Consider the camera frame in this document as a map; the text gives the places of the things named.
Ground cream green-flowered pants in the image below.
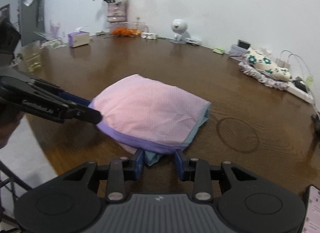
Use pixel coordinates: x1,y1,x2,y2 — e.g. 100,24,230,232
246,48,293,81

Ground grey tin box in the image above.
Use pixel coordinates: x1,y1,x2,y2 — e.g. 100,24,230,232
229,44,248,60

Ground clear plastic packet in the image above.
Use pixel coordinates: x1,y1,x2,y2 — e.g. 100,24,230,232
40,39,63,49

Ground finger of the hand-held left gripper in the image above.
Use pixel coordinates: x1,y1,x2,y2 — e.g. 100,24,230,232
59,92,92,107
65,103,103,125

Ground black power adapter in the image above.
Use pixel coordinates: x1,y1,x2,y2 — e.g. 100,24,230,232
293,78,309,92

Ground purple lavender bundle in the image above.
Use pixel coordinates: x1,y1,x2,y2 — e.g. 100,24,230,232
49,20,62,41

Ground black phone holder clamp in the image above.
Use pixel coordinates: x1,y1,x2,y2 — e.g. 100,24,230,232
311,114,320,136

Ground white robot figurine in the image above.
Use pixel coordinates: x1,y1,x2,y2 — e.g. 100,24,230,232
170,18,188,44

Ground white power strip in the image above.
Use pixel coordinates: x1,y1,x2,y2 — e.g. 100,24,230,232
287,83,314,104

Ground wooden stool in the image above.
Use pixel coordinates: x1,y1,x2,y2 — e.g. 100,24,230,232
0,160,33,226

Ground purple tissue box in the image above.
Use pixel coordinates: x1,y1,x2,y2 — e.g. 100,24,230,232
68,30,90,47

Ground grey cabinet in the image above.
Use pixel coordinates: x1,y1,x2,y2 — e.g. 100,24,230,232
17,0,46,46

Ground clear box of orange fruit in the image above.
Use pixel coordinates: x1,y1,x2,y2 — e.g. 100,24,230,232
109,21,148,38

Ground white charging cable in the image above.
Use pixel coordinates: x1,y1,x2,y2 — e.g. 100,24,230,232
279,50,315,81
287,53,314,79

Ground glass cup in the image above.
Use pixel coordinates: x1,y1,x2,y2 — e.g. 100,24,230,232
21,41,43,72

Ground pink woven vase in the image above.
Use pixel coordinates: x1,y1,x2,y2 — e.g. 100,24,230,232
107,1,128,22

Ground white ruffled floral garment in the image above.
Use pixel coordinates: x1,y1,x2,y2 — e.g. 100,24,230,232
239,61,293,91

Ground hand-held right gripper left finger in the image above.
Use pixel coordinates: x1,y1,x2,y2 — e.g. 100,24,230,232
62,149,145,201

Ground smartphone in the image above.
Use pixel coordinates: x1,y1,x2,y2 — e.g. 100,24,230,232
302,185,320,233

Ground pink purple-trimmed top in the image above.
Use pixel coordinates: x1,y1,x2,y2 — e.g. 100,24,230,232
89,74,212,166

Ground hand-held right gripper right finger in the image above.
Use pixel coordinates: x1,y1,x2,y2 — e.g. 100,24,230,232
174,149,257,201

